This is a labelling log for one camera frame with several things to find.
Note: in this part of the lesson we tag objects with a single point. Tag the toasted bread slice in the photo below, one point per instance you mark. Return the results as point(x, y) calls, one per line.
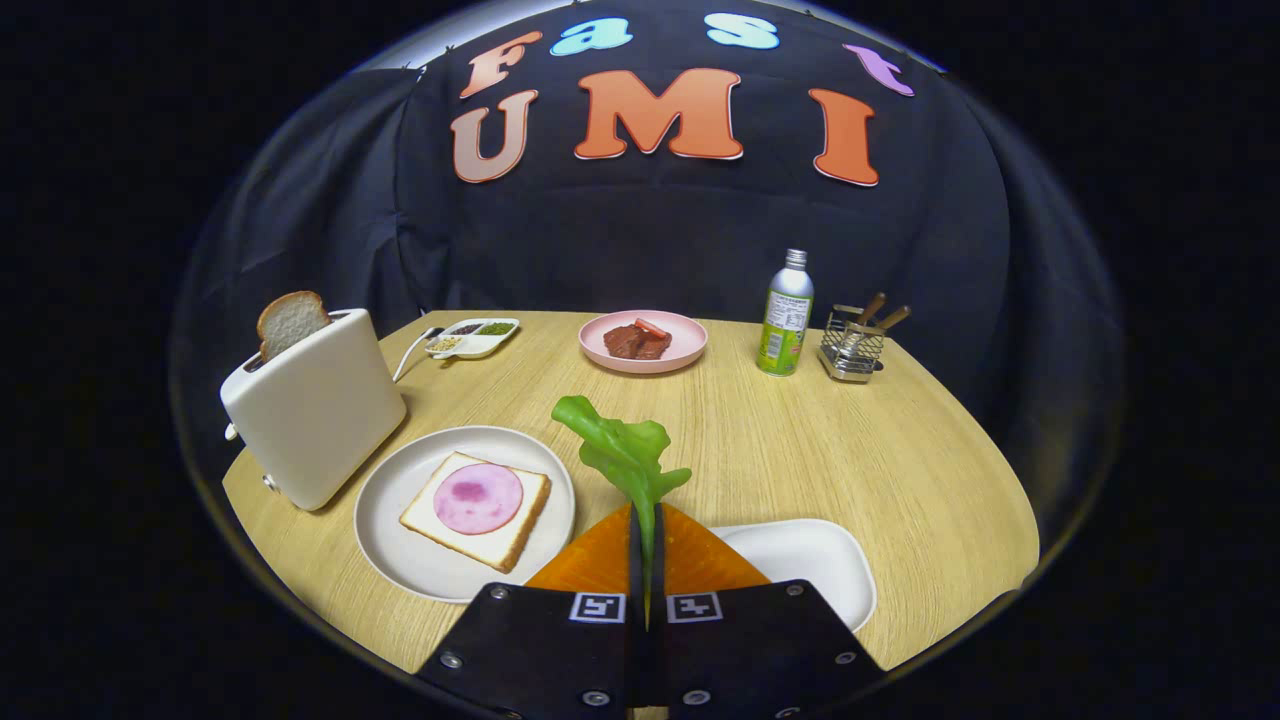
point(290, 322)

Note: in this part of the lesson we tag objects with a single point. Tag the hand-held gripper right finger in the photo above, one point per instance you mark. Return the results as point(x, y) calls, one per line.
point(760, 650)

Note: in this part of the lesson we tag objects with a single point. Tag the black backdrop cloth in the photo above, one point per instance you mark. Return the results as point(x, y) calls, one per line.
point(640, 230)

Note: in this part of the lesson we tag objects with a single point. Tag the white spoon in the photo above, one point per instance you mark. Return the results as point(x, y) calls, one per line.
point(410, 355)

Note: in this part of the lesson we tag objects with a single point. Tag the white bread slice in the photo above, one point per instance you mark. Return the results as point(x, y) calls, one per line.
point(480, 548)

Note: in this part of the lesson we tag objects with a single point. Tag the pink ham slice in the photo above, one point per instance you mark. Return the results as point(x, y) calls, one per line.
point(478, 498)

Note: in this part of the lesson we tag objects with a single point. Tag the white toaster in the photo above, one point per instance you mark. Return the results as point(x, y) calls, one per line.
point(320, 420)

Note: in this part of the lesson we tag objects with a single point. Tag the pink plate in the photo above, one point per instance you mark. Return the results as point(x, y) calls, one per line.
point(685, 345)

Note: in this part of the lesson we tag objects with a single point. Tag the green lettuce leaf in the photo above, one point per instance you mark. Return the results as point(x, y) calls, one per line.
point(625, 450)

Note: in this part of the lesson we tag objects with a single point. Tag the round white plate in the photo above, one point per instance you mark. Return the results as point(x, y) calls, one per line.
point(390, 520)

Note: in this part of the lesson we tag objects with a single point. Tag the rectangular white plate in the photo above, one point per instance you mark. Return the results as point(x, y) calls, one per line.
point(810, 565)

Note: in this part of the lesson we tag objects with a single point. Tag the red meat slices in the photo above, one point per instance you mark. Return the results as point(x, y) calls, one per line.
point(635, 342)

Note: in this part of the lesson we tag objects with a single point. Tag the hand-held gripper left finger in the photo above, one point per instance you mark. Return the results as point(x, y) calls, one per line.
point(540, 650)

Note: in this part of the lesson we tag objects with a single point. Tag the white divided condiment dish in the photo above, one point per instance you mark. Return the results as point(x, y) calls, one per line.
point(480, 345)

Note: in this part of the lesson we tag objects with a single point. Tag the green label metal bottle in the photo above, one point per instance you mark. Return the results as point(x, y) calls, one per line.
point(784, 330)

